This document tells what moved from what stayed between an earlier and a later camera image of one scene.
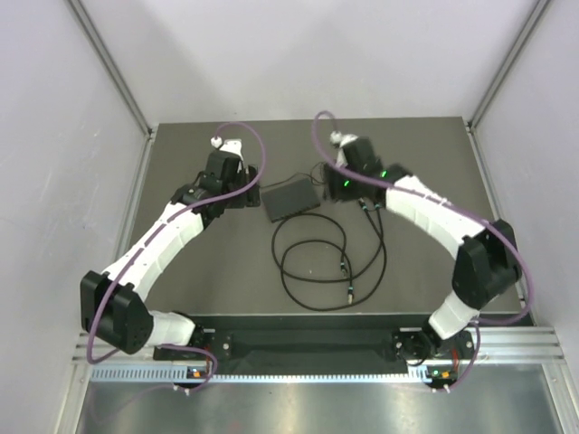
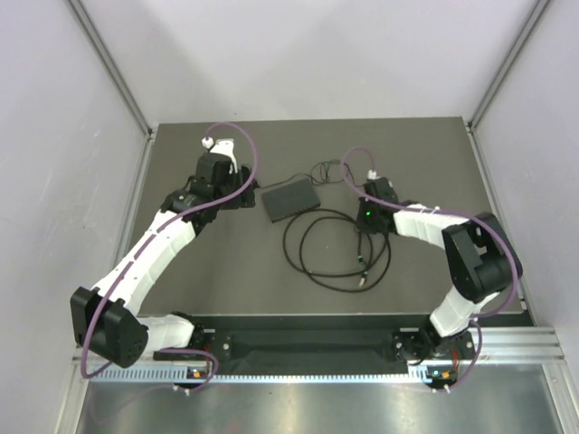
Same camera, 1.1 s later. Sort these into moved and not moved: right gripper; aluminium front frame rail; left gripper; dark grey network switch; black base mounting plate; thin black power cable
Moved: right gripper
Not moved: left gripper; thin black power cable; black base mounting plate; dark grey network switch; aluminium front frame rail
